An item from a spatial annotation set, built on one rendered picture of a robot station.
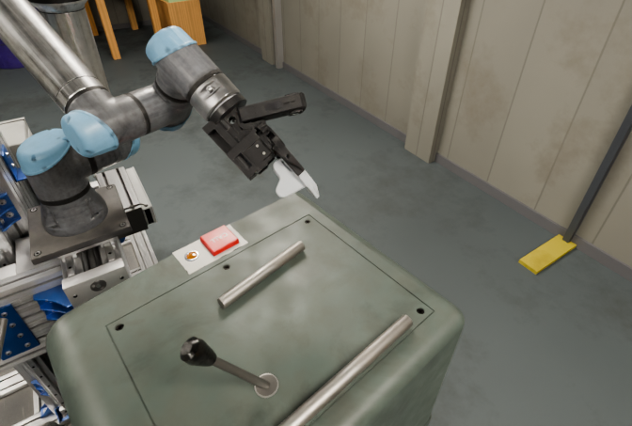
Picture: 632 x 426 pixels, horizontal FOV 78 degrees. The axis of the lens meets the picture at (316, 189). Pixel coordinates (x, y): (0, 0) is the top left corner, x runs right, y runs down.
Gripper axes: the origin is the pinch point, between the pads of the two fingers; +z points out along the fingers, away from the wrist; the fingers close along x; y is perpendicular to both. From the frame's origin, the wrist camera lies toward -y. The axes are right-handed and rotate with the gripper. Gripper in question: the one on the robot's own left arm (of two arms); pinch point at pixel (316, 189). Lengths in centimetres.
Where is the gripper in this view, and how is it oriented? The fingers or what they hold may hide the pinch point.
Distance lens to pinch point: 66.2
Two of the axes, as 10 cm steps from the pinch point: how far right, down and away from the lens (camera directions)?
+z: 6.7, 7.4, 0.4
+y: -7.3, 6.7, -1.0
